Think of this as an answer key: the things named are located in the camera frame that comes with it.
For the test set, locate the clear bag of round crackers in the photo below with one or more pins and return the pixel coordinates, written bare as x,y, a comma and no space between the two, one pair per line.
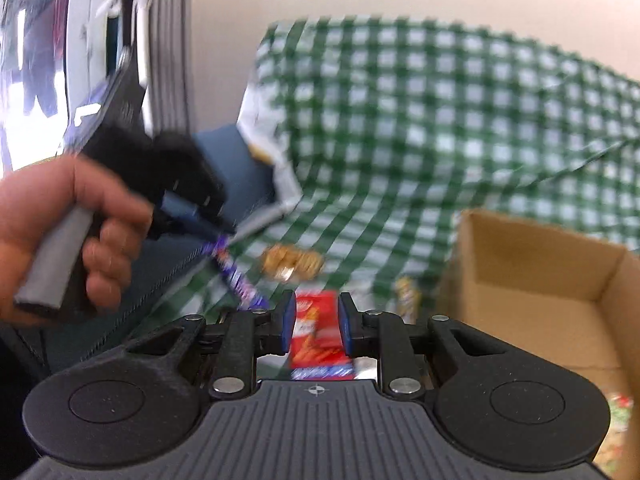
292,261

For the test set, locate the person's left hand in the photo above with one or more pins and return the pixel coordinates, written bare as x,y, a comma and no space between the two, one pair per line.
35,200

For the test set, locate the green white checkered cloth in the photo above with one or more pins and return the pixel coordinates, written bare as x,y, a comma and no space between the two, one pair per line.
400,125

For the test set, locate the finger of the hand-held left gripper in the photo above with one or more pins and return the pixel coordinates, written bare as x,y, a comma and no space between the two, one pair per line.
187,215

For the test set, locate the cardboard box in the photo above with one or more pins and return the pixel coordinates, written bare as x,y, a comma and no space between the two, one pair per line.
540,300

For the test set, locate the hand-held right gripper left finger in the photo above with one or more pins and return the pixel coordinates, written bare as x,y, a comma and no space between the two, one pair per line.
286,321

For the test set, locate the red snack packet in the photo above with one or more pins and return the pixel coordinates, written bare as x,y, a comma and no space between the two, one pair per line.
320,340

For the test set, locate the purple snack bar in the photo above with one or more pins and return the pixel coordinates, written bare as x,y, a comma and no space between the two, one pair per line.
240,280

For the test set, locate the yellow wrapped snack bar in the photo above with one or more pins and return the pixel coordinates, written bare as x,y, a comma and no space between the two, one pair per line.
406,300

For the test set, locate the red green printed packet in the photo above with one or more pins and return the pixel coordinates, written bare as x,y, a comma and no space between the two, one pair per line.
622,412

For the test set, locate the grey ribbed panel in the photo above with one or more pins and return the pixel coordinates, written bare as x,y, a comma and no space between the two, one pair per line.
170,45

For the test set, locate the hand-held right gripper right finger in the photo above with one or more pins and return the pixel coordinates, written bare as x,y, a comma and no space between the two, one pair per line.
345,324

